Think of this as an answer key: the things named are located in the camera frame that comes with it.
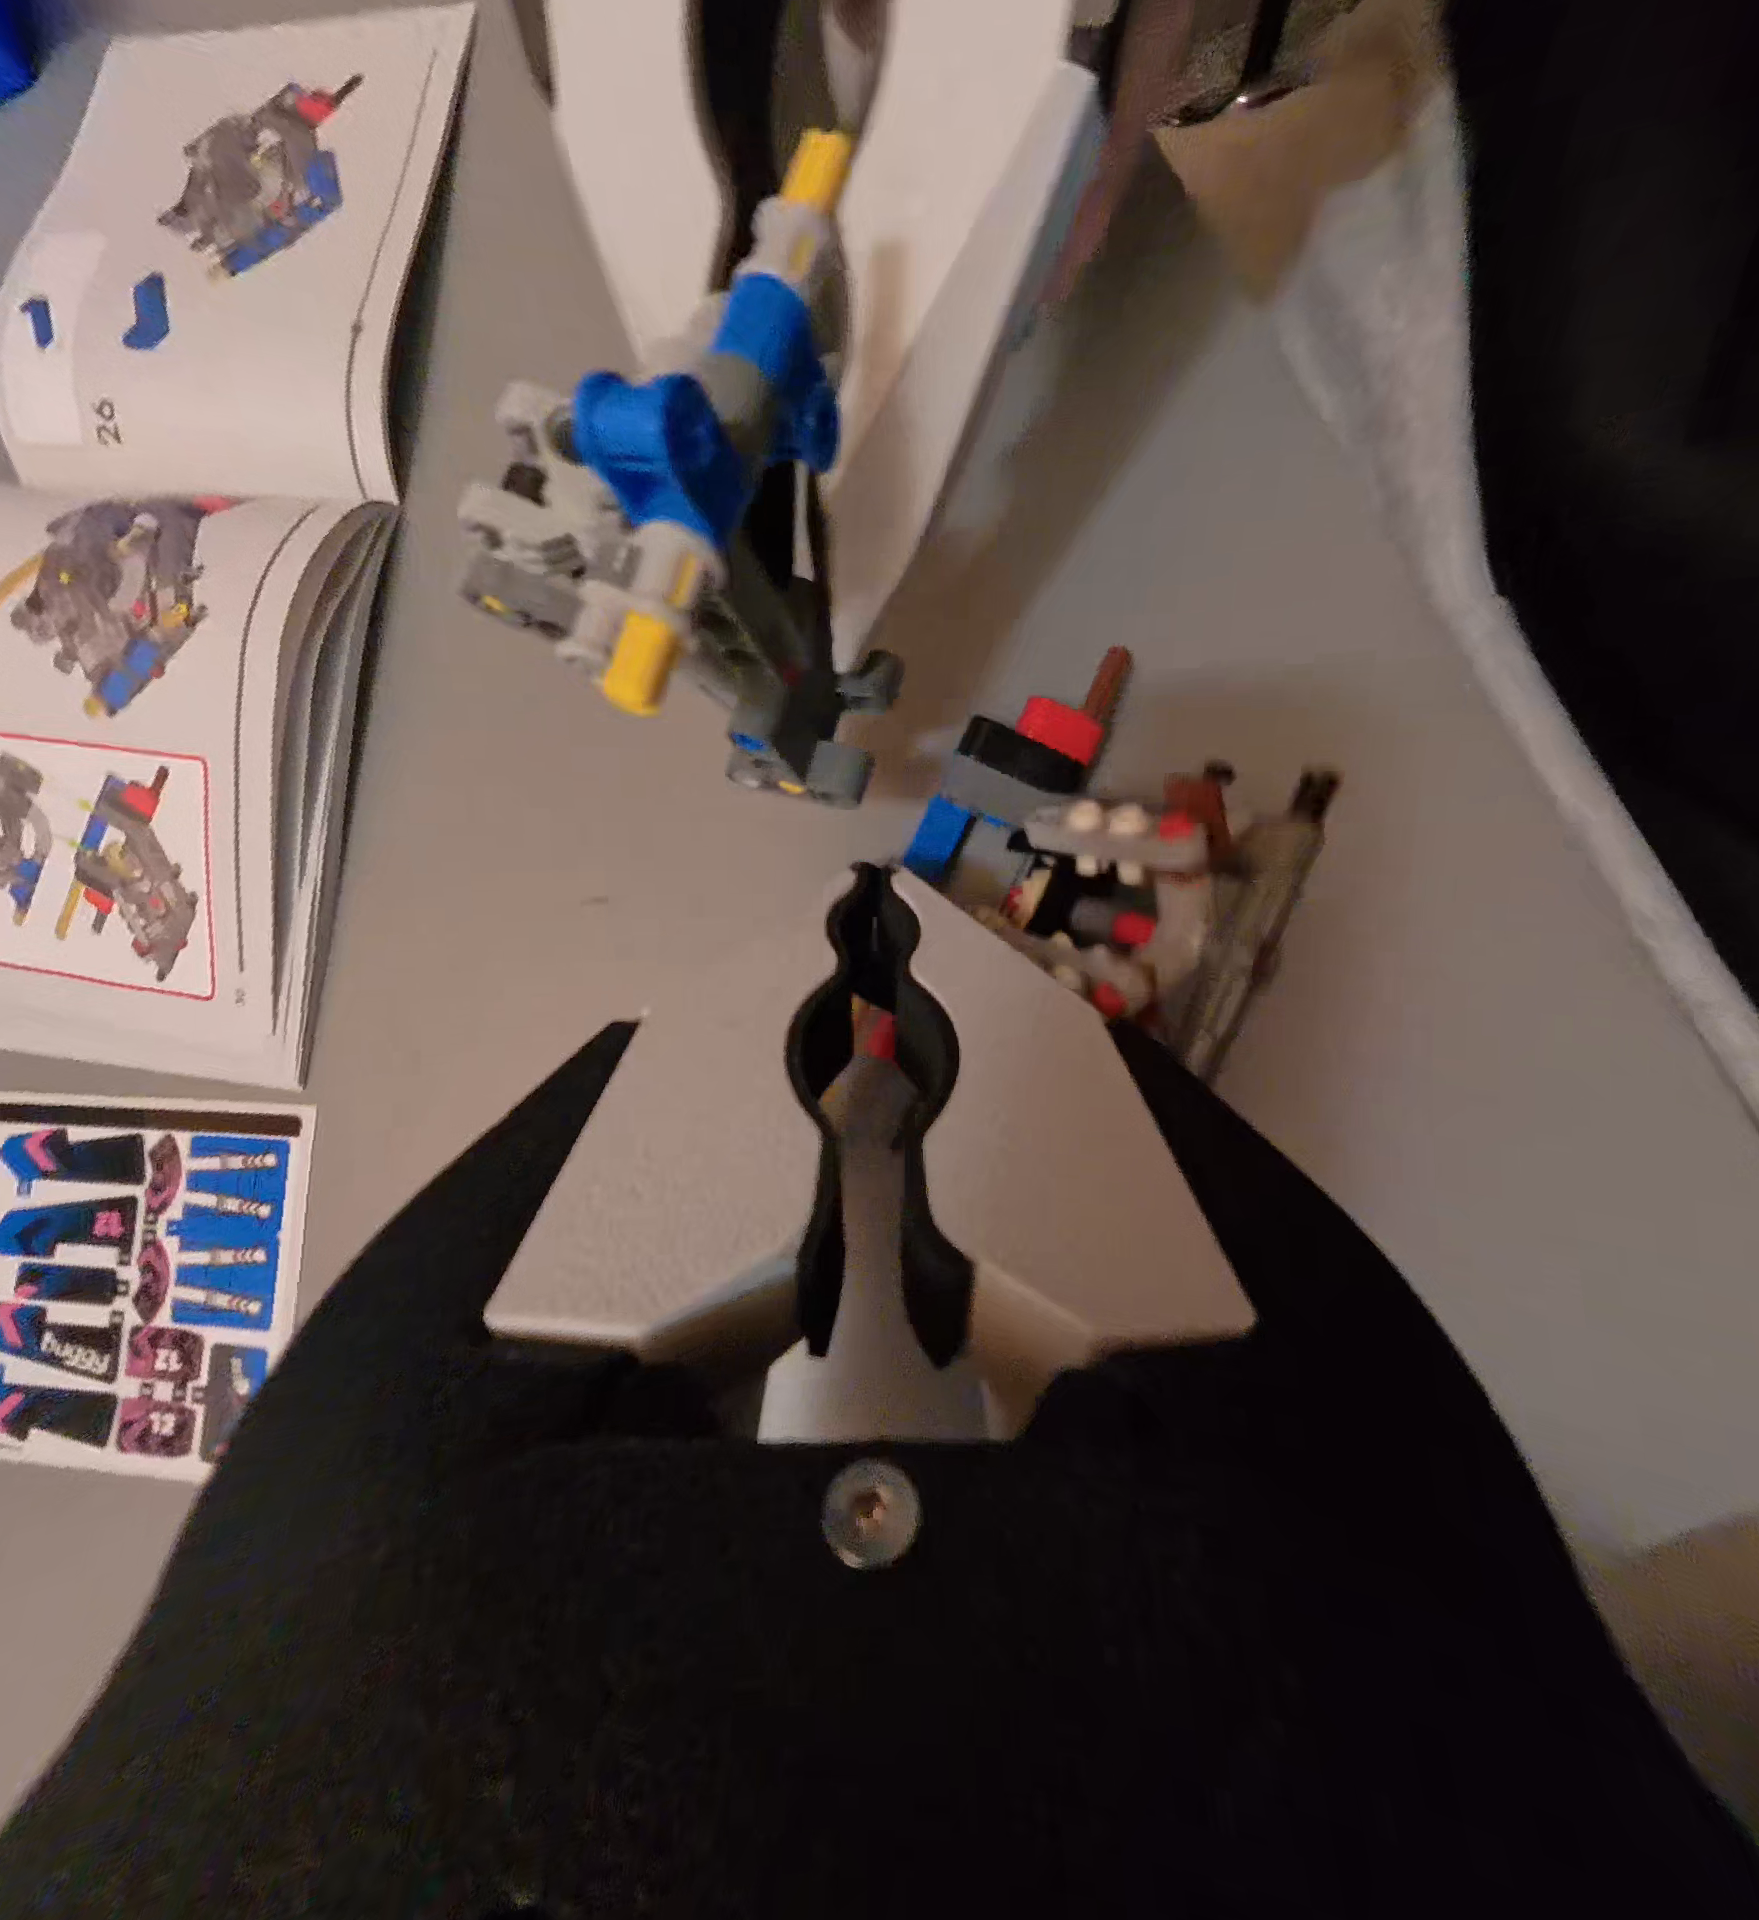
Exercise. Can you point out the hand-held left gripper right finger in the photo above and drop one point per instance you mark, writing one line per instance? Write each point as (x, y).
(1090, 1201)

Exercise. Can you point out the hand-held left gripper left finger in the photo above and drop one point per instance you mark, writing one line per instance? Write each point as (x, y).
(640, 1201)

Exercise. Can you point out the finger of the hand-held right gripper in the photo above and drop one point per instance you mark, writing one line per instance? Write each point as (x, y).
(968, 345)
(640, 165)

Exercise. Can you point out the blue and grey lego assembly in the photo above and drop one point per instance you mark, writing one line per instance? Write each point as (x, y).
(667, 465)

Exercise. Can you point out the grey and red lego assembly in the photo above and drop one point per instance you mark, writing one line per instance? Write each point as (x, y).
(1104, 855)

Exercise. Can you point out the lego instruction booklet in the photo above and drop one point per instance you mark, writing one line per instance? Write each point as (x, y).
(189, 376)

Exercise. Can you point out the lego sticker sheet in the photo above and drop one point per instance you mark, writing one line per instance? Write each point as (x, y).
(113, 1275)

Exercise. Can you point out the person's right hand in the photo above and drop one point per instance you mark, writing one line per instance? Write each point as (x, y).
(1270, 181)

